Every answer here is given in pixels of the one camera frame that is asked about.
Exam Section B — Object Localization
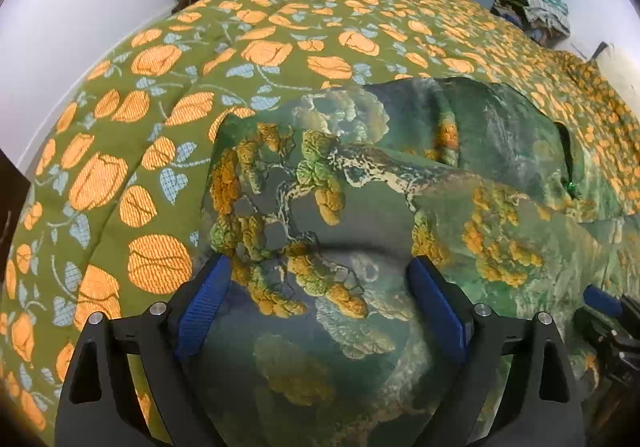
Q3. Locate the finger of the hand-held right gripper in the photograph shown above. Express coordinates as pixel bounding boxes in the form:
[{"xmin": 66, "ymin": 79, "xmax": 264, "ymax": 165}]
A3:
[{"xmin": 574, "ymin": 284, "xmax": 640, "ymax": 388}]

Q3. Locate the dark wooden cabinet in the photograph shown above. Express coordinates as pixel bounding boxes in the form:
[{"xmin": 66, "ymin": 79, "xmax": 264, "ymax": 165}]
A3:
[{"xmin": 0, "ymin": 149, "xmax": 32, "ymax": 270}]

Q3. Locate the pile of clothes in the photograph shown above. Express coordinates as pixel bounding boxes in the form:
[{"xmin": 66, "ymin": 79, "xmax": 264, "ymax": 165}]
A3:
[{"xmin": 492, "ymin": 0, "xmax": 572, "ymax": 46}]

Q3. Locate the green orange floral quilt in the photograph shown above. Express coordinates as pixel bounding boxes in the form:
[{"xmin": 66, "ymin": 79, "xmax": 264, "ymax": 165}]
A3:
[{"xmin": 0, "ymin": 0, "xmax": 640, "ymax": 433}]

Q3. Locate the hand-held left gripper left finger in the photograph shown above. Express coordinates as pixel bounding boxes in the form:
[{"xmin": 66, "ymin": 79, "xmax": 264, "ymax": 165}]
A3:
[{"xmin": 54, "ymin": 254, "xmax": 233, "ymax": 447}]

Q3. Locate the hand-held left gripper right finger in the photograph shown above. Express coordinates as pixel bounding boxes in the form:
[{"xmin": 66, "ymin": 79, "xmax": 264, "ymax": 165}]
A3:
[{"xmin": 407, "ymin": 256, "xmax": 586, "ymax": 447}]

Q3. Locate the green landscape print jacket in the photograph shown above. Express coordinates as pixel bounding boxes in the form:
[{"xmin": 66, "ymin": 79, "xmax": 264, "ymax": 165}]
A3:
[{"xmin": 192, "ymin": 77, "xmax": 640, "ymax": 447}]

